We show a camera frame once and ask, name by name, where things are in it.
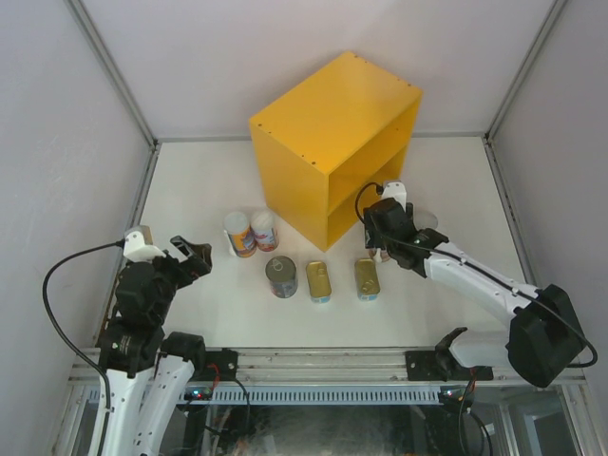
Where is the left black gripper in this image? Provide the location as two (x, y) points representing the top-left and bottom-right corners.
(142, 235), (211, 321)

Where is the tall can with white spoon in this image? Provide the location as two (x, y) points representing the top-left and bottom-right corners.
(371, 210), (439, 265)

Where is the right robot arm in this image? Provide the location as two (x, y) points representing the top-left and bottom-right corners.
(362, 198), (589, 388)

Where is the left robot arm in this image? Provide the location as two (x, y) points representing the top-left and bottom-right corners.
(88, 225), (212, 455)

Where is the flat gold tin right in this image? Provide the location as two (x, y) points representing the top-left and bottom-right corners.
(354, 258), (381, 301)

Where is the flat gold tin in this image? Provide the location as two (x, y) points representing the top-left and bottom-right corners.
(354, 258), (381, 301)
(306, 261), (332, 304)

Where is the small red-white can left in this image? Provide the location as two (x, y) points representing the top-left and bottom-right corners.
(251, 209), (278, 252)

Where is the flat gold tin left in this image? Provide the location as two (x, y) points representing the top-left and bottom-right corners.
(306, 261), (332, 304)

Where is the round tomato tin can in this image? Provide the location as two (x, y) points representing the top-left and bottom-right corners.
(265, 256), (298, 298)

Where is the yellow two-shelf cabinet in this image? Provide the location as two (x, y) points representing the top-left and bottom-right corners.
(249, 52), (423, 251)

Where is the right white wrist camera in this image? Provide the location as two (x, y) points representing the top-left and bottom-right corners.
(376, 180), (407, 208)

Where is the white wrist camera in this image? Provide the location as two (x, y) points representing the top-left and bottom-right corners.
(376, 180), (407, 208)
(123, 225), (166, 262)

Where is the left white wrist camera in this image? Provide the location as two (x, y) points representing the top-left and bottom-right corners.
(123, 225), (166, 262)

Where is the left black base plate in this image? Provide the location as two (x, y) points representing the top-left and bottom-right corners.
(193, 348), (238, 381)

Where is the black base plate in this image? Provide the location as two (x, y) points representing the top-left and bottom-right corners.
(405, 350), (494, 382)
(193, 348), (238, 381)

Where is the aluminium front rail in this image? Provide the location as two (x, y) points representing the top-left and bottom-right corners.
(68, 346), (586, 386)

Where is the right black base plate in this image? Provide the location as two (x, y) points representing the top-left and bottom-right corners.
(405, 350), (494, 382)

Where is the left black camera cable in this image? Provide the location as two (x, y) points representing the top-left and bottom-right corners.
(42, 239), (127, 413)

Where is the black camera cable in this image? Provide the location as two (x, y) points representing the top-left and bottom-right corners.
(42, 239), (127, 413)
(354, 181), (599, 370)

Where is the grey slotted cable duct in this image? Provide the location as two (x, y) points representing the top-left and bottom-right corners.
(87, 385), (446, 407)

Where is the right black camera cable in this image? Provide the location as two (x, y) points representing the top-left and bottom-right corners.
(354, 181), (599, 370)

